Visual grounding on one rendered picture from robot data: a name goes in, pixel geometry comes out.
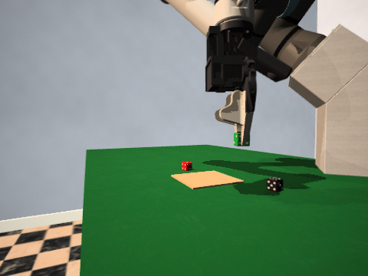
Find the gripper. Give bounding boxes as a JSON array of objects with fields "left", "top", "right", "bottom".
[{"left": 205, "top": 20, "right": 257, "bottom": 146}]

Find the red die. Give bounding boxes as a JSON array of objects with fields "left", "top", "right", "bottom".
[{"left": 182, "top": 162, "right": 192, "bottom": 171}]

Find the tan flat mat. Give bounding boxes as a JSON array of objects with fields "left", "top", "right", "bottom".
[{"left": 171, "top": 171, "right": 245, "bottom": 189}]

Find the green die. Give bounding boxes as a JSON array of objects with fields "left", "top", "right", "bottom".
[{"left": 234, "top": 133, "right": 250, "bottom": 146}]

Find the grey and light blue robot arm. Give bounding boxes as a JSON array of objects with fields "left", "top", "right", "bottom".
[{"left": 160, "top": 0, "right": 326, "bottom": 82}]

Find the black die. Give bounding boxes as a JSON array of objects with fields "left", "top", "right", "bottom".
[{"left": 267, "top": 177, "right": 283, "bottom": 192}]

